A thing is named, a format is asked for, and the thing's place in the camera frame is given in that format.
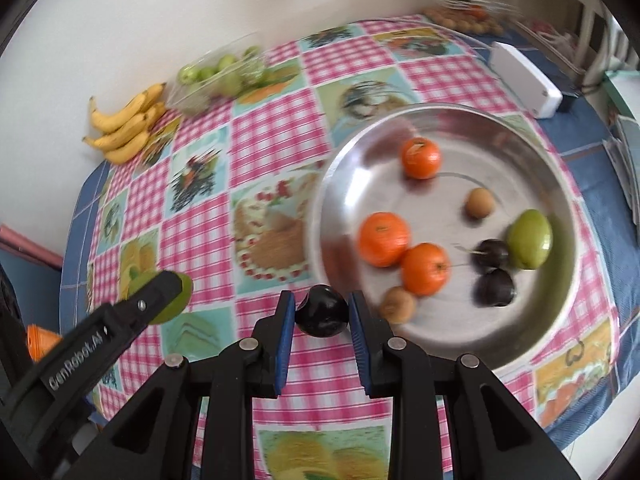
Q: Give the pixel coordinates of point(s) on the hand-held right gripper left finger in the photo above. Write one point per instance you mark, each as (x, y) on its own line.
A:
(286, 345)

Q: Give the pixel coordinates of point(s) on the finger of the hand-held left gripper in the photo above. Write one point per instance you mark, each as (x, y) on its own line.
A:
(100, 340)

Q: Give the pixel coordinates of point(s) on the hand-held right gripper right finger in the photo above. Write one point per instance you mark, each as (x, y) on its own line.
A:
(357, 345)

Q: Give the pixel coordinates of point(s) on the dark plum without stem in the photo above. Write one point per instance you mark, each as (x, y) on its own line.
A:
(322, 312)
(495, 287)

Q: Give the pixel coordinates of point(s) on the large round brown fruit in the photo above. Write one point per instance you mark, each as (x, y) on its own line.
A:
(398, 305)

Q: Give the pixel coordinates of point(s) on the green mango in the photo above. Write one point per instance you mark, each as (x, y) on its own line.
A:
(172, 307)
(530, 240)

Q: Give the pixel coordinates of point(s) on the small orange tangerine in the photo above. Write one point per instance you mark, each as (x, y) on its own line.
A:
(425, 270)

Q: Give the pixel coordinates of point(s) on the large orange tangerine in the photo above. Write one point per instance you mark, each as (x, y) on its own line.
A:
(384, 240)

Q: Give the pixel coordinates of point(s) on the dark plum with stem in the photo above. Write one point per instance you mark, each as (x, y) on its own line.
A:
(492, 254)

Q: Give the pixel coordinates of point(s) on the small round brown fruit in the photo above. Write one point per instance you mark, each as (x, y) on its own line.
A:
(481, 203)

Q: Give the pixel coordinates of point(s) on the orange tangerine with pale stem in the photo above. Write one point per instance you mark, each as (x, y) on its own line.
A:
(421, 158)

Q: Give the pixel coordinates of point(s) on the round metal basin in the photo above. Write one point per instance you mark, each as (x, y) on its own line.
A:
(500, 160)

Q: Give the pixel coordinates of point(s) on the pile of small green fruits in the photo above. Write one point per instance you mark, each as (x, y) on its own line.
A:
(227, 82)

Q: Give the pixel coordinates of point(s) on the orange plastic object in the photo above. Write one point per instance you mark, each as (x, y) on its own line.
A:
(40, 341)

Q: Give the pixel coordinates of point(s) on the pink checkered tablecloth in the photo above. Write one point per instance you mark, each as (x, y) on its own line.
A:
(280, 130)

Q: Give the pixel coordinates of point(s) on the yellow banana bunch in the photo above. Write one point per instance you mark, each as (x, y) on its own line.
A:
(122, 120)

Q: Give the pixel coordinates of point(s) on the clear plastic produce container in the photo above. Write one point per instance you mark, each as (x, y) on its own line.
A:
(195, 100)

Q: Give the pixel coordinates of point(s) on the white plastic box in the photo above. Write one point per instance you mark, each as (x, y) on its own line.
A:
(525, 77)

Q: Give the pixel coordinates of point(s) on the black power adapter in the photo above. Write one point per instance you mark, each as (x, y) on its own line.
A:
(569, 101)

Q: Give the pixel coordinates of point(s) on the grey flat panels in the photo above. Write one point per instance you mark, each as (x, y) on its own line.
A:
(625, 160)

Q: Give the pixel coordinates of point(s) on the pile of brown longans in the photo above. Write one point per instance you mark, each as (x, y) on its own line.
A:
(460, 22)

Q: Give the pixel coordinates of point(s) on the green framed white board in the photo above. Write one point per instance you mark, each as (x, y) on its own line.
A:
(625, 95)

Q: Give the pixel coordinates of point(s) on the white wooden furniture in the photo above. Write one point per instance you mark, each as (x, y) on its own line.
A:
(616, 45)

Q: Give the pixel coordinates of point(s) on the pink rail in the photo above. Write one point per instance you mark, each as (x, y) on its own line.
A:
(30, 247)

